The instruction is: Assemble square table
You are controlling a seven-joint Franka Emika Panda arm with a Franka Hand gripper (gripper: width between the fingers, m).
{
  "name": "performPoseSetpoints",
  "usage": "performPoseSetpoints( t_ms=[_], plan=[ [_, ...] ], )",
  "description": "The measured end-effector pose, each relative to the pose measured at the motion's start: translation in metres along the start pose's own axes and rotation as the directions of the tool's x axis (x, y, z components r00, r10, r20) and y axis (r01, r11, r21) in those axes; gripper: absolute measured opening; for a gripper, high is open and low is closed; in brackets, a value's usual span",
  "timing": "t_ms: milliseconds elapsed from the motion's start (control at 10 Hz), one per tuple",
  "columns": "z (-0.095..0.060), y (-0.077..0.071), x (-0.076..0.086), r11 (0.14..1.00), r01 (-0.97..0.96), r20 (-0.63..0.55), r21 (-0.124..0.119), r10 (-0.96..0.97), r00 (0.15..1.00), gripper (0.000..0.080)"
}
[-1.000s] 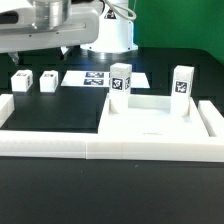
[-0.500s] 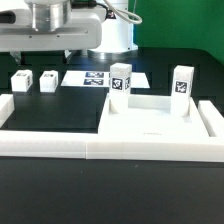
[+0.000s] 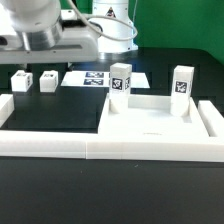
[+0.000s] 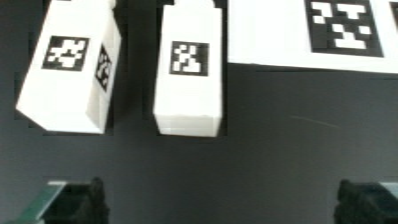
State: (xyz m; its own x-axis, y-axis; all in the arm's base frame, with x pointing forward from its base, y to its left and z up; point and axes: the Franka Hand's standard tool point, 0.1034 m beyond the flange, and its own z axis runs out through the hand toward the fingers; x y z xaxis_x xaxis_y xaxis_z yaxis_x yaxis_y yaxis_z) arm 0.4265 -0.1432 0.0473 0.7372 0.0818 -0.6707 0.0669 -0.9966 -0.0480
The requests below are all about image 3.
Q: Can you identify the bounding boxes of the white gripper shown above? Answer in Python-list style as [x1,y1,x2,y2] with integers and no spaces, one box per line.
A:
[0,9,100,65]

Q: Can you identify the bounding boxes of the white square tabletop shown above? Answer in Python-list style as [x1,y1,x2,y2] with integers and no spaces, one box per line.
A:
[98,94,208,137]

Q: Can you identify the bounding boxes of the white sheet with AprilTags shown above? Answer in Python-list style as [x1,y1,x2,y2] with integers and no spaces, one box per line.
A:
[61,71,150,89]

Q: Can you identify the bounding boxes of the white U-shaped obstacle wall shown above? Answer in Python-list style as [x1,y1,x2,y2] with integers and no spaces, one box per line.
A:
[0,94,224,162]

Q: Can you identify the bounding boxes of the white camera cable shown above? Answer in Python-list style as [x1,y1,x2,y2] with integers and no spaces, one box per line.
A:
[64,0,139,43]

